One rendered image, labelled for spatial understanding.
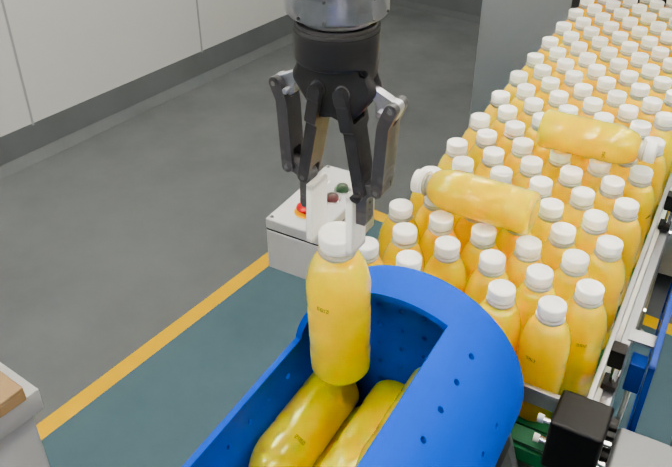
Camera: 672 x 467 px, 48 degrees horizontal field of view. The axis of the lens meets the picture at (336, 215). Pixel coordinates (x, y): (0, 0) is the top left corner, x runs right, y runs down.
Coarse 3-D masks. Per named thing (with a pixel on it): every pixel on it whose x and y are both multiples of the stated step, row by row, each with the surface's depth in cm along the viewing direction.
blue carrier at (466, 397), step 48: (384, 288) 85; (432, 288) 85; (384, 336) 95; (432, 336) 91; (480, 336) 83; (288, 384) 95; (432, 384) 75; (480, 384) 79; (240, 432) 87; (384, 432) 69; (432, 432) 72; (480, 432) 77
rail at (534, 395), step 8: (528, 384) 107; (528, 392) 107; (536, 392) 106; (544, 392) 105; (528, 400) 107; (536, 400) 107; (544, 400) 106; (552, 400) 105; (544, 408) 107; (552, 408) 106
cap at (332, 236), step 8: (328, 224) 77; (336, 224) 77; (344, 224) 77; (320, 232) 76; (328, 232) 76; (336, 232) 76; (344, 232) 76; (320, 240) 76; (328, 240) 75; (336, 240) 75; (344, 240) 75; (320, 248) 77; (328, 248) 75; (336, 248) 75; (344, 248) 75; (336, 256) 76
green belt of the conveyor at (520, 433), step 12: (600, 360) 122; (516, 420) 111; (516, 432) 110; (528, 432) 110; (540, 432) 110; (516, 444) 110; (528, 444) 109; (540, 444) 109; (516, 456) 111; (528, 456) 109; (540, 456) 108
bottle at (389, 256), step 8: (392, 240) 119; (416, 240) 118; (392, 248) 118; (400, 248) 118; (408, 248) 118; (416, 248) 118; (384, 256) 120; (392, 256) 118; (384, 264) 120; (392, 264) 118; (424, 264) 121
